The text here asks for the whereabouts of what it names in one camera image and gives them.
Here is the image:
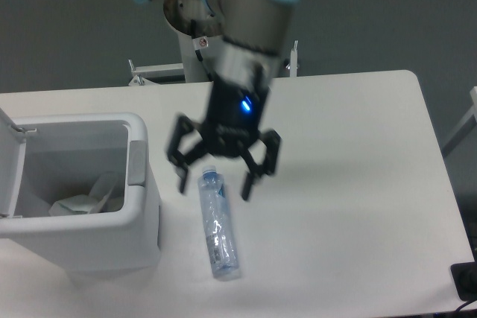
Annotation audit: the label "black device at table edge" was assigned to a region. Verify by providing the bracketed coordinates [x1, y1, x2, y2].
[450, 261, 476, 301]

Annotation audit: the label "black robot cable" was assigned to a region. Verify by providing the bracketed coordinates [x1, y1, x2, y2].
[190, 19, 216, 83]

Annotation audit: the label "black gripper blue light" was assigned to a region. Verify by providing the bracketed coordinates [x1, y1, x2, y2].
[165, 74, 282, 201]

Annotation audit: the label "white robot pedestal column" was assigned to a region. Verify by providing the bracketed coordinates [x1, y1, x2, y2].
[162, 0, 224, 83]

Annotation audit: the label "white plastic trash can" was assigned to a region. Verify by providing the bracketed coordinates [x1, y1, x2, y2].
[1, 112, 161, 274]

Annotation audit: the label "white frame piece right edge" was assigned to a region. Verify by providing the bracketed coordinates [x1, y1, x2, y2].
[440, 86, 476, 158]

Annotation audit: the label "crushed clear plastic water bottle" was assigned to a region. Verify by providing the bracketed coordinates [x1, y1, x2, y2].
[198, 165, 240, 282]

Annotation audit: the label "white plastic wrapper bag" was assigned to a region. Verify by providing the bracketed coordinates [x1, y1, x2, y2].
[48, 171, 119, 217]

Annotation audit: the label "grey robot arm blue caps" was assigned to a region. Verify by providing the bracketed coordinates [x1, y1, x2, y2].
[135, 0, 299, 200]

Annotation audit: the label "white metal mounting frame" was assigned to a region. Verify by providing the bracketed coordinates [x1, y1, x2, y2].
[127, 39, 300, 86]

